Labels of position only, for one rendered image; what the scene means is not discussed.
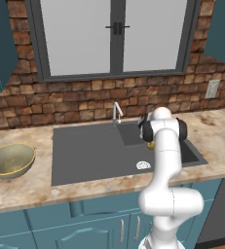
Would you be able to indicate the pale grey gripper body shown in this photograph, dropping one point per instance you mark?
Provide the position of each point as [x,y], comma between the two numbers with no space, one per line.
[142,119]

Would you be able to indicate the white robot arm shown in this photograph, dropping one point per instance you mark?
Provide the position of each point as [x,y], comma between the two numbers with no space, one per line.
[166,168]

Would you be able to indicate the yellow squash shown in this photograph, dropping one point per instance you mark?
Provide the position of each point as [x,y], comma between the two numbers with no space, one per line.
[150,145]

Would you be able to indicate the white round sink drain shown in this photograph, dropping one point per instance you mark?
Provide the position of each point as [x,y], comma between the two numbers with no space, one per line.
[143,165]

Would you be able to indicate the dark grey sink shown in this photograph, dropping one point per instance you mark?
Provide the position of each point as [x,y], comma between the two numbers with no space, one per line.
[91,152]

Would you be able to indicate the olive bowl with yellow rim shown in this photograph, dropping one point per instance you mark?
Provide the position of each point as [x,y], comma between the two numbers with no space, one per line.
[10,160]

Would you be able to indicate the silver tap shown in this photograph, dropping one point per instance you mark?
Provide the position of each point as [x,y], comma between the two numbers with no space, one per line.
[117,111]

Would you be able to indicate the grey framed window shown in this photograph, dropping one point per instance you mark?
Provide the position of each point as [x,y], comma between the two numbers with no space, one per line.
[81,39]

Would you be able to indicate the dark grey dishwasher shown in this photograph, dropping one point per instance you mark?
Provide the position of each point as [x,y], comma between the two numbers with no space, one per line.
[221,214]

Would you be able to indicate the pale grey wall socket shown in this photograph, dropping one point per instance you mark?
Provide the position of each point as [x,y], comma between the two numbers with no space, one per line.
[212,88]

